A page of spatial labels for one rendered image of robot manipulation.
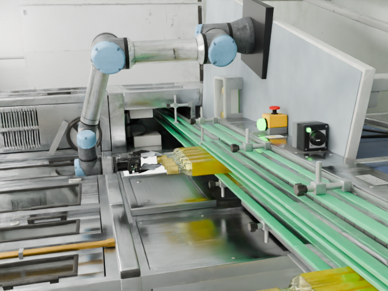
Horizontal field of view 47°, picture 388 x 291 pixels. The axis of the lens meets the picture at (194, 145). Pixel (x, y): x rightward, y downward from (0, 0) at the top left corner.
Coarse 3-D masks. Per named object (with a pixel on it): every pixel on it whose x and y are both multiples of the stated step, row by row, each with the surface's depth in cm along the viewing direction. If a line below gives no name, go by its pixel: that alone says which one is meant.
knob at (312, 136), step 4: (312, 132) 130; (316, 132) 130; (320, 132) 129; (312, 136) 130; (316, 136) 129; (320, 136) 129; (324, 136) 130; (312, 140) 130; (316, 140) 128; (320, 140) 128; (324, 140) 128; (312, 144) 131; (316, 144) 129; (320, 144) 130
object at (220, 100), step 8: (216, 80) 218; (224, 80) 203; (216, 88) 219; (224, 88) 203; (216, 96) 219; (224, 96) 204; (216, 104) 220; (224, 104) 204; (216, 112) 221; (224, 112) 205
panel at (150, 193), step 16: (128, 176) 214; (144, 176) 213; (160, 176) 214; (176, 176) 213; (192, 176) 210; (128, 192) 189; (144, 192) 190; (160, 192) 190; (176, 192) 189; (192, 192) 188; (208, 192) 185; (144, 208) 170; (160, 208) 171; (176, 208) 173; (192, 208) 174
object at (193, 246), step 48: (0, 192) 211; (48, 192) 209; (96, 192) 206; (0, 240) 155; (48, 240) 150; (96, 240) 150; (144, 240) 150; (192, 240) 149; (240, 240) 147; (0, 288) 123; (48, 288) 119; (96, 288) 122; (144, 288) 125; (192, 288) 130; (240, 288) 133
